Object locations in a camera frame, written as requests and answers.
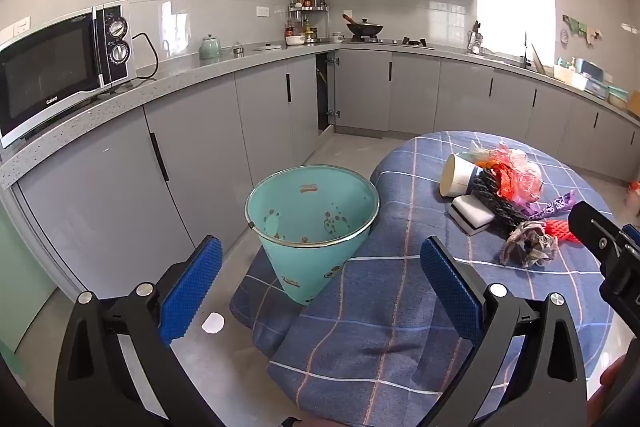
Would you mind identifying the clear plastic bag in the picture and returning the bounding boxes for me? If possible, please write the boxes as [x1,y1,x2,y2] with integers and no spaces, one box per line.
[507,154,546,208]

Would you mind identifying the blue plaid tablecloth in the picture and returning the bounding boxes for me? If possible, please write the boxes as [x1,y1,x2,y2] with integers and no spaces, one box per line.
[230,130,617,427]

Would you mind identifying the purple snack wrapper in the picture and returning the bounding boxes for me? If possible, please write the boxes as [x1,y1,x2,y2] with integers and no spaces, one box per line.
[522,190,577,222]

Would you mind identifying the dark knitted cloth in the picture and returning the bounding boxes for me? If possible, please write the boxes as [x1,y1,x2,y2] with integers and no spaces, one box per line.
[472,169,526,228]

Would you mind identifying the metal spice rack with bottles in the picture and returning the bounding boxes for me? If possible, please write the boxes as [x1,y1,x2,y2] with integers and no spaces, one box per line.
[288,0,328,45]

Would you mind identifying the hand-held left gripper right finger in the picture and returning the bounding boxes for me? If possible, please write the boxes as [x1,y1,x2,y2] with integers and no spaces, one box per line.
[420,236,587,427]

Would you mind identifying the teal trash bin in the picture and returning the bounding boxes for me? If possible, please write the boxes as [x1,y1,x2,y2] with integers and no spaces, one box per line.
[244,165,381,306]

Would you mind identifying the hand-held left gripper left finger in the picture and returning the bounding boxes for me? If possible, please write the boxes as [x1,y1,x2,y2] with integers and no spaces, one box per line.
[54,234,236,427]

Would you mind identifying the white paper cup blue stripes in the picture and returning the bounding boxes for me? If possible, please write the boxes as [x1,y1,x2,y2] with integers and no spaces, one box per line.
[440,153,483,198]

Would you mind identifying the grey base cabinets with countertop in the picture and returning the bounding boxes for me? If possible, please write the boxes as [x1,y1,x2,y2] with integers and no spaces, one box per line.
[0,42,640,338]

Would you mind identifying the pale green door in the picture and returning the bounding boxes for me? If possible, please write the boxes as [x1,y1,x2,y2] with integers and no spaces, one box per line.
[0,202,58,353]

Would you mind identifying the black wok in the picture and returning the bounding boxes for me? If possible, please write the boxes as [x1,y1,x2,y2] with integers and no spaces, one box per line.
[342,13,385,38]

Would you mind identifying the stacked storage containers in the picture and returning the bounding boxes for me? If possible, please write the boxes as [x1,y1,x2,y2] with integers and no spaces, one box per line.
[552,57,631,108]

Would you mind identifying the gas stove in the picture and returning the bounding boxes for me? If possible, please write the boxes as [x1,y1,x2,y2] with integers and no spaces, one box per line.
[345,36,435,48]

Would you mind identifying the silver black microwave oven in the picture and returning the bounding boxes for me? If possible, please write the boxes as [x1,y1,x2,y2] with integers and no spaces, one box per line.
[0,0,137,150]

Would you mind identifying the bright window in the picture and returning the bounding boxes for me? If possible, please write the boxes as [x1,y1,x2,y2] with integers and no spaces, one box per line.
[477,0,553,62]

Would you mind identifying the black power cable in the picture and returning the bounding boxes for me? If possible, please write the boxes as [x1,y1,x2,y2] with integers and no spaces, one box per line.
[131,32,160,80]

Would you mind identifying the pale green kettle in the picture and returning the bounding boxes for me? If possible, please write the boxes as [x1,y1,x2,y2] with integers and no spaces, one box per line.
[199,34,223,60]

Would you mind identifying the red plastic bag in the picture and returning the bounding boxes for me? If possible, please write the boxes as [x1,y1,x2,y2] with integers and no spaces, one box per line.
[480,145,526,202]

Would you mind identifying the wall decoration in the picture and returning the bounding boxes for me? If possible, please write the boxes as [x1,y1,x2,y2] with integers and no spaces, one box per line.
[562,14,603,45]

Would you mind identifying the white sponge block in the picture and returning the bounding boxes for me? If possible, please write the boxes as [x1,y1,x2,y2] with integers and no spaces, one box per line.
[447,194,496,237]

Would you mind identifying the red foam net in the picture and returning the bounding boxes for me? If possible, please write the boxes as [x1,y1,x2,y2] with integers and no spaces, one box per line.
[542,218,576,253]

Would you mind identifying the crumpled grey paper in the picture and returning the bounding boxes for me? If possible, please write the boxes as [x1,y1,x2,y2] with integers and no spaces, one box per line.
[500,221,558,268]

